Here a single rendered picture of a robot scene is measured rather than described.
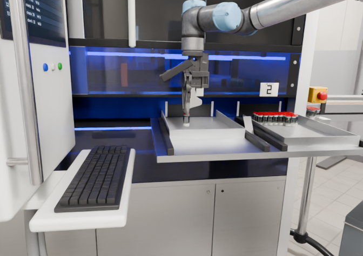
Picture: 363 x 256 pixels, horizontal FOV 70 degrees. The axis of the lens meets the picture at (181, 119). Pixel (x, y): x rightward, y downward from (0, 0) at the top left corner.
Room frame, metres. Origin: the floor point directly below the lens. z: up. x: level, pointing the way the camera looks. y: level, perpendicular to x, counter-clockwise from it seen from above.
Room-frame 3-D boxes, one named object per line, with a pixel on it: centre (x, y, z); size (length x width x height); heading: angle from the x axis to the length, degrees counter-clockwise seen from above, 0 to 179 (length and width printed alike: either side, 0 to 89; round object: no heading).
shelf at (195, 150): (0.96, -0.24, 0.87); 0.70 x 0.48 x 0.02; 99
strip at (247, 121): (0.88, -0.26, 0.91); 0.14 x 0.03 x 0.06; 10
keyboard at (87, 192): (0.71, 0.23, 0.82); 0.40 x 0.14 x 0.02; 7
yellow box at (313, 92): (1.21, -0.63, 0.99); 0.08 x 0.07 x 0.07; 9
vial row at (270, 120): (1.05, -0.40, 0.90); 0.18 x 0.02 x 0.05; 99
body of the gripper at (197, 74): (0.88, -0.04, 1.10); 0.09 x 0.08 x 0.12; 99
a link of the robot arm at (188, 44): (0.88, -0.03, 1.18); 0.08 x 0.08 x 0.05
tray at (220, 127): (1.00, -0.06, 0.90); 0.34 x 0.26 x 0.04; 9
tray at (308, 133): (0.94, -0.42, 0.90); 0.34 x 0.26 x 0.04; 9
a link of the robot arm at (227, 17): (0.82, -0.12, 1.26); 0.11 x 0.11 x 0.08; 45
